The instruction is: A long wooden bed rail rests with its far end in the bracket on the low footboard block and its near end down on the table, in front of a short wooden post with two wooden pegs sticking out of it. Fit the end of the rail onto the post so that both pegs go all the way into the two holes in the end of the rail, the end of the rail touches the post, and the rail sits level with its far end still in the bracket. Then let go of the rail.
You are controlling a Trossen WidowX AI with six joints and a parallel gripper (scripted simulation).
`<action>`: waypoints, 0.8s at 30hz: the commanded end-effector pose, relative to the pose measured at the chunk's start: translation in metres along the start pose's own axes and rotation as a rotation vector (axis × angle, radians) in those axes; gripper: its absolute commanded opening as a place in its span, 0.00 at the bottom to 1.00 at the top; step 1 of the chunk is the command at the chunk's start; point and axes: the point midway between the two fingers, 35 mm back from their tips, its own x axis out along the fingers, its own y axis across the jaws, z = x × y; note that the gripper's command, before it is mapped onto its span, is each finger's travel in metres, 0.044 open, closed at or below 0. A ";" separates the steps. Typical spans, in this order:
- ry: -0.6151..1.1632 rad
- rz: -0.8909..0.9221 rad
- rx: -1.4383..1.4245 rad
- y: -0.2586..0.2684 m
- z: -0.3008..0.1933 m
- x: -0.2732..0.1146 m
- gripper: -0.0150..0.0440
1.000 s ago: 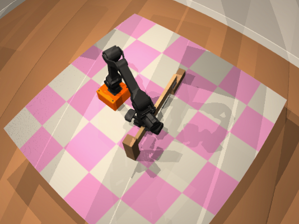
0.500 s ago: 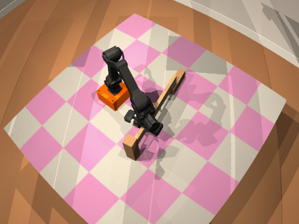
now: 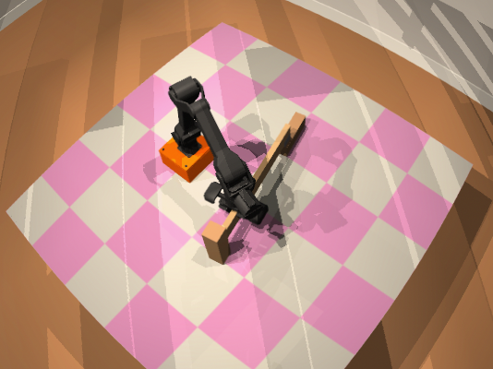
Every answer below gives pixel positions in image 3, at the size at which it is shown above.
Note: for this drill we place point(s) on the brown wooden plank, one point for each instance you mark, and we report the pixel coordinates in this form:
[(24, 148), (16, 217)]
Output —
[(260, 173)]

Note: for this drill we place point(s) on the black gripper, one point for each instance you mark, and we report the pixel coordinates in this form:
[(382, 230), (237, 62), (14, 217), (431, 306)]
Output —
[(214, 190)]

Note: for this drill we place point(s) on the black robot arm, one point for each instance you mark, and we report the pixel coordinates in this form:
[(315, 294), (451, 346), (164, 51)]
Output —
[(232, 173)]

